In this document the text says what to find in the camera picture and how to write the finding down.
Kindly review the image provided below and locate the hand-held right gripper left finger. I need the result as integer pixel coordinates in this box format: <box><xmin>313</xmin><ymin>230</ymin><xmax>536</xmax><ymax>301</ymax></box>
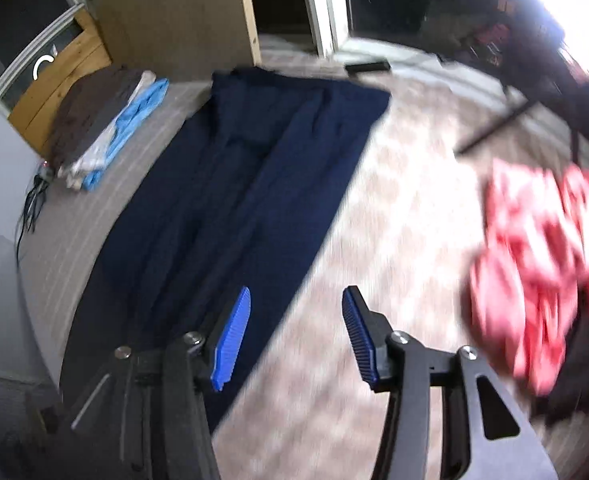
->
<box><xmin>49</xmin><ymin>286</ymin><xmax>252</xmax><ymax>480</ymax></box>

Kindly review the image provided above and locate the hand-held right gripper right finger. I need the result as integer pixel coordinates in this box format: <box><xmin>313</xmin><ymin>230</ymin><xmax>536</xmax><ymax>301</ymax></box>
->
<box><xmin>341</xmin><ymin>286</ymin><xmax>560</xmax><ymax>480</ymax></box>

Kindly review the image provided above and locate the navy blue garment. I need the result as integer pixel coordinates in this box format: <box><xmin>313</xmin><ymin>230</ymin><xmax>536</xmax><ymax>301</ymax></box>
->
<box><xmin>59</xmin><ymin>67</ymin><xmax>392</xmax><ymax>433</ymax></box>

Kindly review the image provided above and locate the pile of red pink clothes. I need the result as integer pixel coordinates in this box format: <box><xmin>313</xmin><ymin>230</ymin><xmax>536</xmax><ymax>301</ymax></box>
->
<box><xmin>468</xmin><ymin>157</ymin><xmax>589</xmax><ymax>397</ymax></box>

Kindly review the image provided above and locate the stack of folded clothes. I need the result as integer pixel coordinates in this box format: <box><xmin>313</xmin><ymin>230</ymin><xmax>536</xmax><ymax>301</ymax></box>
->
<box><xmin>81</xmin><ymin>77</ymin><xmax>170</xmax><ymax>192</ymax></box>

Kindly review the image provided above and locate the beige plaid mat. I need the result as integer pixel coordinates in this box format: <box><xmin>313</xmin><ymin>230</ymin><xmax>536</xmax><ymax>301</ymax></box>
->
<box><xmin>17</xmin><ymin>35</ymin><xmax>589</xmax><ymax>480</ymax></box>

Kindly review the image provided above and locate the beige folded towel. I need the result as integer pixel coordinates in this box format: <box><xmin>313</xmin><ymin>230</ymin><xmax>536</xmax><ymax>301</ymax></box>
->
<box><xmin>57</xmin><ymin>130</ymin><xmax>122</xmax><ymax>192</ymax></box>

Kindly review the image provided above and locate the white power strip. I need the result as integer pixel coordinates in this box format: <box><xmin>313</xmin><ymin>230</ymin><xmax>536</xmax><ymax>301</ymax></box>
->
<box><xmin>34</xmin><ymin>159</ymin><xmax>58</xmax><ymax>183</ymax></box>

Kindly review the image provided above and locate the dark brown folded garment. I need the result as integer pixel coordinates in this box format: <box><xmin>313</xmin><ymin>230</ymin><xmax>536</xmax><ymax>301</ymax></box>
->
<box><xmin>48</xmin><ymin>64</ymin><xmax>144</xmax><ymax>168</ymax></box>

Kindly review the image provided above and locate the white folded garment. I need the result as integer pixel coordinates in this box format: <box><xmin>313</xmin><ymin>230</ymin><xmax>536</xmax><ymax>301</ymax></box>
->
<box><xmin>94</xmin><ymin>70</ymin><xmax>156</xmax><ymax>156</ymax></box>

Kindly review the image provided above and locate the small black power adapter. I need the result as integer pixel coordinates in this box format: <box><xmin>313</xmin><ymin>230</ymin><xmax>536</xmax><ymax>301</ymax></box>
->
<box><xmin>345</xmin><ymin>60</ymin><xmax>391</xmax><ymax>74</ymax></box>

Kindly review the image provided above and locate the pine wood board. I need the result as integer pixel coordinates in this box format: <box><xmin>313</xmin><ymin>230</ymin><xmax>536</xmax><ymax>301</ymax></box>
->
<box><xmin>7</xmin><ymin>7</ymin><xmax>114</xmax><ymax>157</ymax></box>

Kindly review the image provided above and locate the light wood panel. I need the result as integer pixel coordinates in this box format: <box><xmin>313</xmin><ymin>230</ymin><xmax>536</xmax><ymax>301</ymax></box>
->
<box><xmin>87</xmin><ymin>0</ymin><xmax>262</xmax><ymax>83</ymax></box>

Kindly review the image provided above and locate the white framed window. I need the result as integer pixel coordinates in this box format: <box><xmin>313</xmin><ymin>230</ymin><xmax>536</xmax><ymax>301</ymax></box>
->
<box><xmin>0</xmin><ymin>0</ymin><xmax>90</xmax><ymax>113</ymax></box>
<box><xmin>244</xmin><ymin>0</ymin><xmax>475</xmax><ymax>58</ymax></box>

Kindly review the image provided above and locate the black cable bundle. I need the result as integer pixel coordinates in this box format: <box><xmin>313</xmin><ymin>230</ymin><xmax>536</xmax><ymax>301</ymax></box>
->
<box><xmin>14</xmin><ymin>175</ymin><xmax>52</xmax><ymax>266</ymax></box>

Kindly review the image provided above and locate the ring light on black tripod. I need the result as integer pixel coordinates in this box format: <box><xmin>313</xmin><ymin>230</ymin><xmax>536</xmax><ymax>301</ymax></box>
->
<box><xmin>454</xmin><ymin>0</ymin><xmax>589</xmax><ymax>166</ymax></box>

